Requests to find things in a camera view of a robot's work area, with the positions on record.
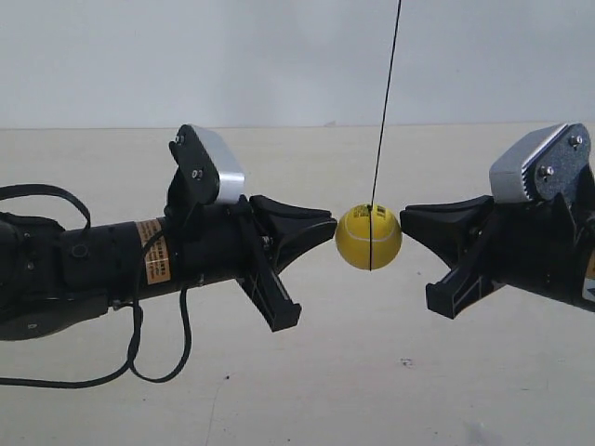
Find black left camera cable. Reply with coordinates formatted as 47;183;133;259
0;184;196;388

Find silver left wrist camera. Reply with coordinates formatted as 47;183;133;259
172;124;245;205

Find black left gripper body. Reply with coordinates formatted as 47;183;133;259
162;199;274;288

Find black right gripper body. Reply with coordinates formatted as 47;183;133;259
488;166;594;309

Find black hanging string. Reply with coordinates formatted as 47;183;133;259
367;0;402;271

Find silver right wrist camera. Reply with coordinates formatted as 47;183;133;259
489;123;591;204

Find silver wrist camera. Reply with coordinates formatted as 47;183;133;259
489;123;591;204
172;124;245;205

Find yellow tennis ball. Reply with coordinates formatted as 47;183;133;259
335;203;403;270

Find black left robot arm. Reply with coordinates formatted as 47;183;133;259
1;195;337;341

